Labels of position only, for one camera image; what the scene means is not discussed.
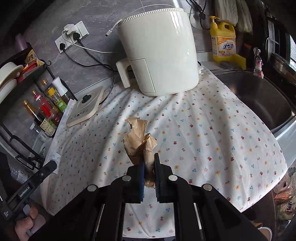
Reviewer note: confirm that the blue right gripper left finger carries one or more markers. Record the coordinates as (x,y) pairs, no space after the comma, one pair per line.
(140,181)

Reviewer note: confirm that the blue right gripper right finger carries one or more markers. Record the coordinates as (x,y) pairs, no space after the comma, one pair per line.
(158,176)

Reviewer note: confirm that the brown paper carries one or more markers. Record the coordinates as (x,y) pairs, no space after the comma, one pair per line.
(139,147)

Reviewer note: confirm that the black kitchen shelf rack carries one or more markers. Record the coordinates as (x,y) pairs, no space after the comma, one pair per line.
(13,114)

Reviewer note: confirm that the steel kitchen sink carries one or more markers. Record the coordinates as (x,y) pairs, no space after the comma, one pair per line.
(261,96)

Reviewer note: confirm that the person's left hand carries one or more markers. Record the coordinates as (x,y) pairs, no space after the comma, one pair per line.
(32,223)

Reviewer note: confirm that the floral white tablecloth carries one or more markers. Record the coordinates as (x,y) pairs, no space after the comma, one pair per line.
(206,135)

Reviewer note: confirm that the cream induction cooker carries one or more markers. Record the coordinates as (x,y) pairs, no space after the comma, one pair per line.
(86,107)

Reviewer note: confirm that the amber oil bottle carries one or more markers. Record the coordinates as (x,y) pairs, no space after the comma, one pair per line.
(46,125)

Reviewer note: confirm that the yellow cap green bottle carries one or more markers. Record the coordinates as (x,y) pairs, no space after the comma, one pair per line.
(55,97)

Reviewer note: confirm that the white pepper grinder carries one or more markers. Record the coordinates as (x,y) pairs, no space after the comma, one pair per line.
(62,90)

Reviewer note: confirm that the red cap sauce bottle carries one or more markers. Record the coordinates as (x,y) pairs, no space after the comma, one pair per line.
(49,109)

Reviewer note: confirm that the white air fryer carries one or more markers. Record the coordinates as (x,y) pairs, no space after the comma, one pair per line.
(160,49)

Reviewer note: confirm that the green white refill pouch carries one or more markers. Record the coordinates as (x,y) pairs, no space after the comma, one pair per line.
(285,195)

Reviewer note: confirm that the small pink figurine bottle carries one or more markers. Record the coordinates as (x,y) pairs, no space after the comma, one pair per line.
(257,64)

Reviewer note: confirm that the yellow detergent jug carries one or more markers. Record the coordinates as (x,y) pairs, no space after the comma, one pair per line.
(223,40)

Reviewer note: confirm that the hanging plastic bags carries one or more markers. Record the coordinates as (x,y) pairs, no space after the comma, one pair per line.
(236,13)

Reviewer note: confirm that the black dish rack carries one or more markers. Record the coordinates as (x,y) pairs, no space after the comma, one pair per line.
(279,49)

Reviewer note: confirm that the wall power socket panel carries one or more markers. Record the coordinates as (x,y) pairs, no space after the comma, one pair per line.
(69,40)

